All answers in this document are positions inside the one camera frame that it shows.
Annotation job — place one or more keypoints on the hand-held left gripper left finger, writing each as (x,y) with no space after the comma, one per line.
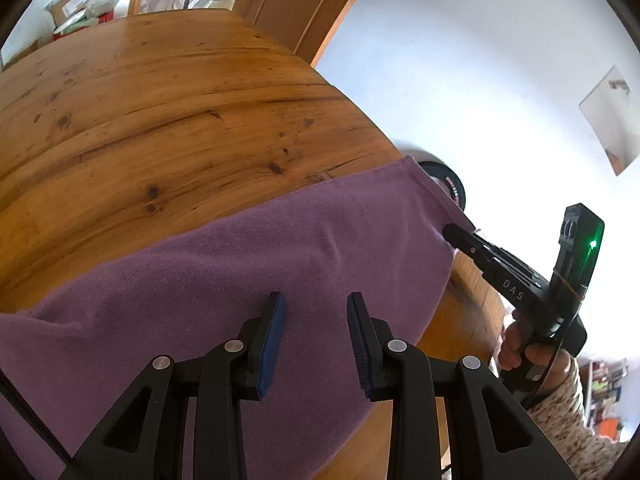
(272,355)

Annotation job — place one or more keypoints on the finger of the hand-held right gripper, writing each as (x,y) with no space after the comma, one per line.
(467,241)

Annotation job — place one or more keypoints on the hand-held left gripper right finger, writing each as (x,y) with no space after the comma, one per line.
(356,350)

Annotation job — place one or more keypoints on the purple fleece pants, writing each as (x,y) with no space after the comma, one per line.
(200,270)

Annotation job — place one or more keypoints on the person's right forearm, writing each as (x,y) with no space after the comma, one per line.
(575,430)

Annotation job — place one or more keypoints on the person's right hand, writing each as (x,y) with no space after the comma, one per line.
(510,347)

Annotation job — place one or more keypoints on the cluttered shelf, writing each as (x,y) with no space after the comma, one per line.
(605,390)

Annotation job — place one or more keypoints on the red patterned box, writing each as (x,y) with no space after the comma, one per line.
(59,37)

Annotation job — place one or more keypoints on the pile of white green packets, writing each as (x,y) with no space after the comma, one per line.
(97,7)

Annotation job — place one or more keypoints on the closed brown cardboard box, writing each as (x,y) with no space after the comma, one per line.
(22,52)

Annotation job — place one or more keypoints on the open brown cardboard box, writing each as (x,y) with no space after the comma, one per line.
(72,0)

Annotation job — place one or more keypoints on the white wall board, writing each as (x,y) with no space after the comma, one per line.
(610,120)

